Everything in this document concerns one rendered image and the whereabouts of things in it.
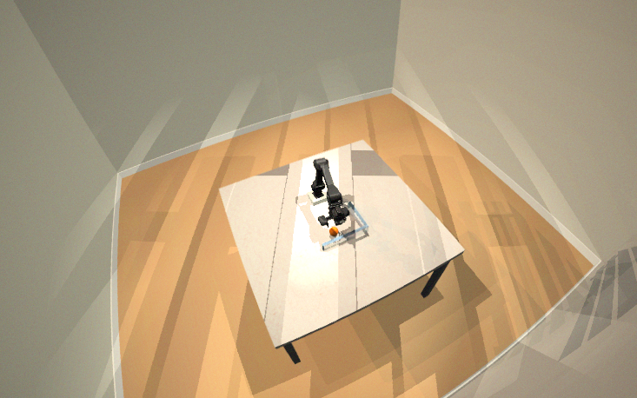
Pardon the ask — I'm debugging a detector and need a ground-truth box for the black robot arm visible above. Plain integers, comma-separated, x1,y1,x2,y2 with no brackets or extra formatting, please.
311,157,347,226

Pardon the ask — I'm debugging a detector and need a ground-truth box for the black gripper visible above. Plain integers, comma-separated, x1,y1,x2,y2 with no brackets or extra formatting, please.
318,207,350,227

